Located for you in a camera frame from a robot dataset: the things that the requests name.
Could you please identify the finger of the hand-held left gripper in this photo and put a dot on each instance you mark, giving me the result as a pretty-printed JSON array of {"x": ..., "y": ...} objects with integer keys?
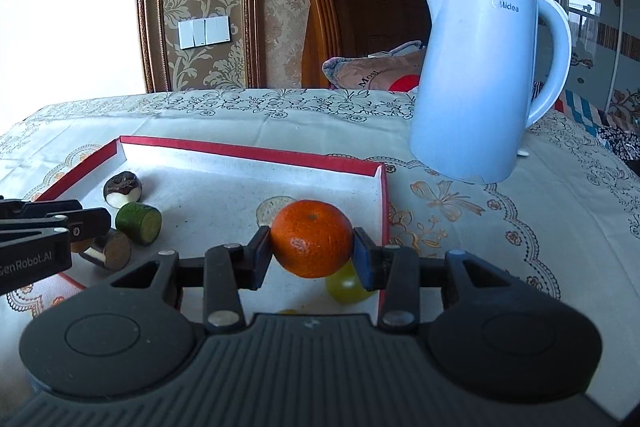
[
  {"x": 40, "y": 208},
  {"x": 92, "y": 223}
]

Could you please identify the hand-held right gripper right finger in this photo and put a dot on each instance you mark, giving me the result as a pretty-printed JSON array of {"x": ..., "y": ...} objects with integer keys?
[{"x": 362, "y": 259}]

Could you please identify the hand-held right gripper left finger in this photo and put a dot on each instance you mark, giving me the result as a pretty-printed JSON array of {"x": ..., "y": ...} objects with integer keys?
[{"x": 260, "y": 257}]

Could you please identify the dark brown cylinder piece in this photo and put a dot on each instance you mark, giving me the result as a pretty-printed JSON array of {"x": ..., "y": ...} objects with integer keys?
[{"x": 115, "y": 252}]

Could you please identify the orange tangerine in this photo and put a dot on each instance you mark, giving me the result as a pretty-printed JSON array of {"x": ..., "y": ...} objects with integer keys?
[{"x": 310, "y": 237}]

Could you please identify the red and white box tray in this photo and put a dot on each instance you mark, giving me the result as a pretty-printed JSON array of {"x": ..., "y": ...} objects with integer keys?
[{"x": 210, "y": 187}]

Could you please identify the green grape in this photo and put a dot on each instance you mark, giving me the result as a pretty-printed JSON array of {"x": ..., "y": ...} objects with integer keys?
[{"x": 345, "y": 288}]

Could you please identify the green cylinder piece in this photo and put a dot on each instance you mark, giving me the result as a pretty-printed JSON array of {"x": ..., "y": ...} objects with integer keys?
[{"x": 131, "y": 216}]

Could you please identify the pale round slice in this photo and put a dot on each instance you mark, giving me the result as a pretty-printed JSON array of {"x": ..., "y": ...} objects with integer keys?
[{"x": 267, "y": 209}]

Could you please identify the small yellow round object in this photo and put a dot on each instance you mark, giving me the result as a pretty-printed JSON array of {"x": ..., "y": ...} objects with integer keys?
[{"x": 288, "y": 311}]

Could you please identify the printed pillow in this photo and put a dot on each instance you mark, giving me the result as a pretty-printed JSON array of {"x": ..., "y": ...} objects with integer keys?
[{"x": 370, "y": 72}]

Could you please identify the light blue electric kettle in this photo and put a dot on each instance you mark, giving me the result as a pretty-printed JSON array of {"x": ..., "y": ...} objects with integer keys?
[{"x": 465, "y": 82}]

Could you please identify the brown wooden headboard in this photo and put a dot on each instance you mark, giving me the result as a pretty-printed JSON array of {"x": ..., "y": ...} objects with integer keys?
[{"x": 360, "y": 17}]

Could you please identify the colourful patterned blanket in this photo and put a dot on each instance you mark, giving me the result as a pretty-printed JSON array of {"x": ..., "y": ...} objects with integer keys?
[{"x": 580, "y": 107}]

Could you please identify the wardrobe with sliding doors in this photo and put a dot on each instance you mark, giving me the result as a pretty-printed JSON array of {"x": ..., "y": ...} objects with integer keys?
[{"x": 600, "y": 72}]

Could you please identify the white wall switch panel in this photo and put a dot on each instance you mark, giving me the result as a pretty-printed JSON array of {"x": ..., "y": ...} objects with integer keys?
[{"x": 205, "y": 32}]

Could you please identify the brown wooden wall moulding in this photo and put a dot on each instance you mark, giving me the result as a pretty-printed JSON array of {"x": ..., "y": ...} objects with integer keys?
[{"x": 251, "y": 7}]

